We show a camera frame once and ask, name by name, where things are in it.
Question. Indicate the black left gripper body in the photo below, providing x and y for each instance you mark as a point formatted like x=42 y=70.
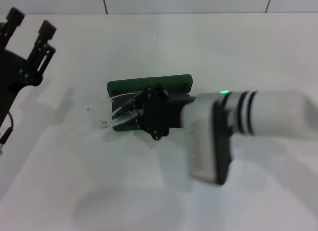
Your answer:
x=12 y=72

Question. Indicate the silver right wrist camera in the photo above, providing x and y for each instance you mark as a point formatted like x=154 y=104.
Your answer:
x=203 y=151

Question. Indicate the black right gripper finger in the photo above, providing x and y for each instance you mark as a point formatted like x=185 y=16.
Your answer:
x=141 y=124
x=140 y=101

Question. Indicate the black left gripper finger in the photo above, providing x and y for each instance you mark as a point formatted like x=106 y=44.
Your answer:
x=15 y=17
x=47 y=29

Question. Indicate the clear plastic glasses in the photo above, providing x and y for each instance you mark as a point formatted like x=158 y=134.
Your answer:
x=119 y=121

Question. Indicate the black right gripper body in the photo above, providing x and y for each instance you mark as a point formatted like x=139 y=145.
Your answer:
x=159 y=114

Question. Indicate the green glasses case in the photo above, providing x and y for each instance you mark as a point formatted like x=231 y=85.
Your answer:
x=149 y=80

